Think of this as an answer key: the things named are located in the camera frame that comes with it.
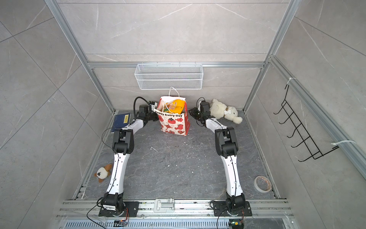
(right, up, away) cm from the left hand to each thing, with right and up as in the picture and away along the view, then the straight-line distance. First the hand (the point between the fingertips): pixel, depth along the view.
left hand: (166, 110), depth 111 cm
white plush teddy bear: (+41, +1, -1) cm, 41 cm away
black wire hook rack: (+70, -22, -52) cm, 90 cm away
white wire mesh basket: (+3, +24, -10) cm, 26 cm away
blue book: (-37, -8, +1) cm, 38 cm away
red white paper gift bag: (+7, -10, -18) cm, 22 cm away
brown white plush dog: (-35, -40, -27) cm, 59 cm away
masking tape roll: (+60, -46, -29) cm, 81 cm away
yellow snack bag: (+8, +1, -19) cm, 21 cm away
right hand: (+18, +1, -3) cm, 18 cm away
